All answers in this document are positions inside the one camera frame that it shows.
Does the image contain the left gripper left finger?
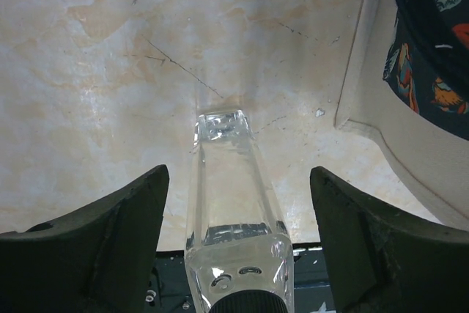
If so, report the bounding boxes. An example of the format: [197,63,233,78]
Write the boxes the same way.
[1,165,169,312]

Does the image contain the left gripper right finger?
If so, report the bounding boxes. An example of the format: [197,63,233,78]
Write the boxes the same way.
[310,166,468,312]

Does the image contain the clear bottle black cap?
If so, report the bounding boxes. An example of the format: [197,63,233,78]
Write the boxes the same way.
[184,110,295,312]

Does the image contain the beige canvas bag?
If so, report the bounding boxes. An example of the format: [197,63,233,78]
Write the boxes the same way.
[335,0,468,229]

